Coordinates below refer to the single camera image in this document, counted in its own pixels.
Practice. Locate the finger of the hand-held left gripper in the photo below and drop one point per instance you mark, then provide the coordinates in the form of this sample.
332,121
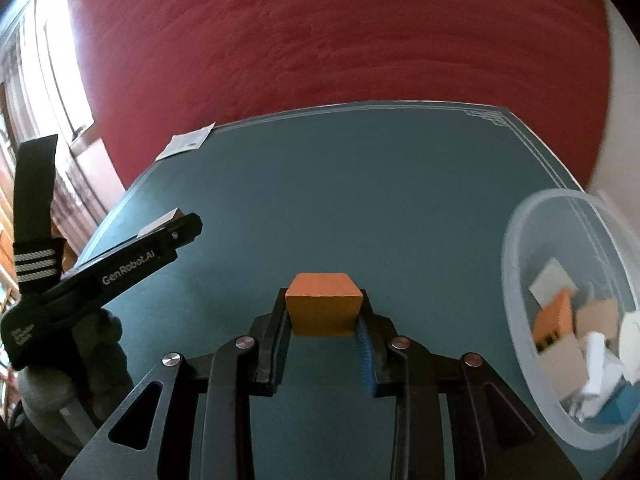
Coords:
180,232

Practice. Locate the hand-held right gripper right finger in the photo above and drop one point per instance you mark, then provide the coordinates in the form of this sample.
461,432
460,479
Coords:
364,355

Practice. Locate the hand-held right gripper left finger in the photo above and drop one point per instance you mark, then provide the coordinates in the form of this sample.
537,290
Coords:
281,355

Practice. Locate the orange wedge block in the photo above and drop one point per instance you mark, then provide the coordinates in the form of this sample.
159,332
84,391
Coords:
322,310
552,322

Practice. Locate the clear plastic bowl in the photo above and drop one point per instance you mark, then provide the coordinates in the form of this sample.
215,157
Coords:
520,310

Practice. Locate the beige wooden block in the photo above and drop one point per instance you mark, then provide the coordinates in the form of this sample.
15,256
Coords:
562,367

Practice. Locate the grey zebra striped wedge block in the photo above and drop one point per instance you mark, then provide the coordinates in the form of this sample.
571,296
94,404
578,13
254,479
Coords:
552,280

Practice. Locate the white power adapter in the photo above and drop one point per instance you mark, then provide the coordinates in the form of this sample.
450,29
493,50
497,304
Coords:
597,365

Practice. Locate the blue wedge block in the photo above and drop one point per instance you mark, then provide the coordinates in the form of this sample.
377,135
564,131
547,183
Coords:
617,407

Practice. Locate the person's left hand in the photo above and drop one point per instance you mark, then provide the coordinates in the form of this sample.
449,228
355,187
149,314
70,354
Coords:
107,350

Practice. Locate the white paper leaflet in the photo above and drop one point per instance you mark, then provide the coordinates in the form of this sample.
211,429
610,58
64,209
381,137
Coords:
187,141

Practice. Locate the patterned curtain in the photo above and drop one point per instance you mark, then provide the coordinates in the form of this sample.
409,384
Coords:
85,185

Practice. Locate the green table mat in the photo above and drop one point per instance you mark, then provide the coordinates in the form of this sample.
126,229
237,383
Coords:
325,200

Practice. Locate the window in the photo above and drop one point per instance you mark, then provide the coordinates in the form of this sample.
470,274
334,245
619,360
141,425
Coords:
60,60

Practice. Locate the red quilted blanket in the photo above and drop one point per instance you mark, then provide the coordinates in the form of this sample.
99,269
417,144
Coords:
325,35

